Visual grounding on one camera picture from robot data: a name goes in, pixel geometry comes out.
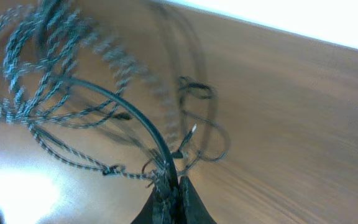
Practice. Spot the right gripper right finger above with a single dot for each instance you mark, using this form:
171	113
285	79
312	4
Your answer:
194	209

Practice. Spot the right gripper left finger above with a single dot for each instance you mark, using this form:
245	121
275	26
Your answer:
161	207

